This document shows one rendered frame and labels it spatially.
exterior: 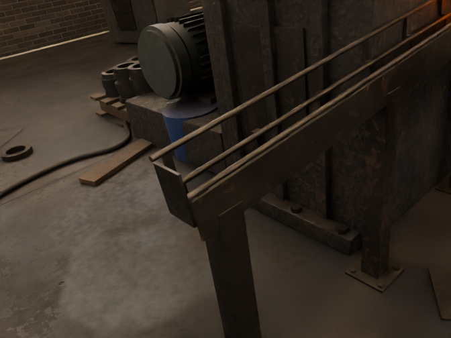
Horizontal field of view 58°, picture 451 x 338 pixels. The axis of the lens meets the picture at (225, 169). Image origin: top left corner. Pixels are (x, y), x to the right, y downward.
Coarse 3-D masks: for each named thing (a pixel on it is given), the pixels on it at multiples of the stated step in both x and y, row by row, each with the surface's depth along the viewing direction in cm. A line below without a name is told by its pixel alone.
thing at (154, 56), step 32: (160, 32) 196; (192, 32) 202; (160, 64) 204; (192, 64) 201; (160, 96) 241; (192, 96) 223; (160, 128) 223; (192, 128) 198; (192, 160) 211; (224, 160) 189
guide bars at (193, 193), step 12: (432, 36) 107; (396, 60) 98; (360, 84) 90; (348, 96) 88; (324, 108) 84; (300, 120) 81; (288, 132) 78; (264, 144) 75; (252, 156) 73; (228, 168) 71; (216, 180) 69; (192, 192) 67
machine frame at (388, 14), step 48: (240, 0) 135; (288, 0) 121; (336, 0) 109; (384, 0) 104; (240, 48) 143; (288, 48) 127; (336, 48) 115; (384, 48) 111; (240, 96) 156; (288, 96) 135; (336, 96) 122; (432, 96) 140; (336, 144) 130; (432, 144) 152; (288, 192) 158; (336, 192) 139; (336, 240) 139
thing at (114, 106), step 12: (132, 60) 294; (108, 72) 292; (120, 72) 263; (132, 72) 244; (108, 84) 285; (120, 84) 266; (132, 84) 249; (144, 84) 247; (96, 96) 298; (108, 96) 291; (120, 96) 278; (132, 96) 269; (108, 108) 296; (120, 108) 270; (120, 120) 282
